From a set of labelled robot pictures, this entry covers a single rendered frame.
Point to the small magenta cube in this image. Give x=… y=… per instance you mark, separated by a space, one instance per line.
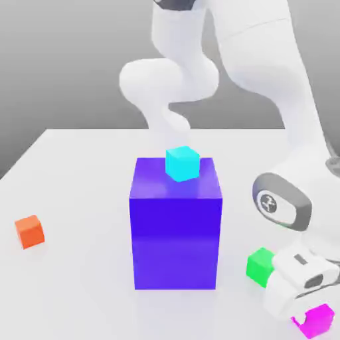
x=318 y=322

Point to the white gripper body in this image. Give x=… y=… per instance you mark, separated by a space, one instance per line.
x=284 y=300

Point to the small green cube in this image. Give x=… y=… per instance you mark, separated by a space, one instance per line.
x=259 y=267

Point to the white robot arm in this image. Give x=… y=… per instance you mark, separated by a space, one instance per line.
x=265 y=66

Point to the small cyan cube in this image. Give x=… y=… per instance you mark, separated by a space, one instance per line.
x=182 y=164

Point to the large blue box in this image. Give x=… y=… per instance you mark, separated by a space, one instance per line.
x=174 y=239

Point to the small orange cube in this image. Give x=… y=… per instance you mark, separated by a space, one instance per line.
x=29 y=233

